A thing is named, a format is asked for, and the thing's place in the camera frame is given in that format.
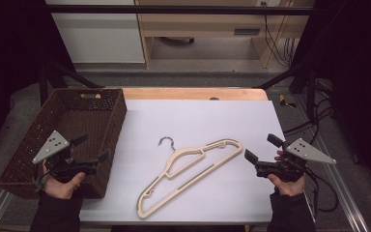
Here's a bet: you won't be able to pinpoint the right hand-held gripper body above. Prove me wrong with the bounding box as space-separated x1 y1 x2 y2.
254 137 337 183

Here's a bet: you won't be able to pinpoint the white cabinet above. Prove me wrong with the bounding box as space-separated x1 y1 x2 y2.
46 0 146 65

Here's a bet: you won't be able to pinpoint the beige clothes hanger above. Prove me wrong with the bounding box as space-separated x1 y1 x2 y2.
136 136 244 219

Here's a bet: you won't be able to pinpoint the brown woven basket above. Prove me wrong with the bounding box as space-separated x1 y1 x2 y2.
0 88 128 200

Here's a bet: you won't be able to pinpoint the white table sheet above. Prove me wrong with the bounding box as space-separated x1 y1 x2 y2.
78 99 317 224

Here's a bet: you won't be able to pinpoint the black hanging cables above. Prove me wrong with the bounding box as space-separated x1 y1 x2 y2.
263 2 294 68

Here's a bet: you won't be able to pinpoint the dark curtain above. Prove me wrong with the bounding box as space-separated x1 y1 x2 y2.
298 0 371 197
0 0 76 159

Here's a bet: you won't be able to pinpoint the person's right hand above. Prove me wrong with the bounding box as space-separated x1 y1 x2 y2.
267 149 306 197

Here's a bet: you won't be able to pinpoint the grey left gripper cable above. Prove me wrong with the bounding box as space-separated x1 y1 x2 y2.
33 169 51 193

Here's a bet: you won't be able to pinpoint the black curved cable under desk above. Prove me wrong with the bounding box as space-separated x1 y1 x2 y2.
158 36 196 45

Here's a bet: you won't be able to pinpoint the person's left hand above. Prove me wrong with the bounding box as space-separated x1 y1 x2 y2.
42 160 86 200

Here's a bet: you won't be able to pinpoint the black slanted frame strut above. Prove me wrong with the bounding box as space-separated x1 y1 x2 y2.
257 61 318 120
38 59 105 104

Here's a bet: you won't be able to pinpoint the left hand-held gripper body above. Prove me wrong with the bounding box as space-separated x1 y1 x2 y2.
32 130 101 184

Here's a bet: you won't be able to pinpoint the light wooden desk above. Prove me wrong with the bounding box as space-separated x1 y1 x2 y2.
134 0 315 70

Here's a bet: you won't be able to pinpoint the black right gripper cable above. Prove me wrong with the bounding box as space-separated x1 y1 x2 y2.
303 167 340 214

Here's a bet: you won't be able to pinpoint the yellow and black tape piece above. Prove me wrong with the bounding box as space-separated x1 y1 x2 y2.
278 94 298 109

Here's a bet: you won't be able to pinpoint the black floor cables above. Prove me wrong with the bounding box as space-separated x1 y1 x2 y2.
283 96 335 143

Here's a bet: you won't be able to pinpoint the black horizontal frame bar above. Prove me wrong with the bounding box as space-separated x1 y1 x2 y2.
44 4 315 16

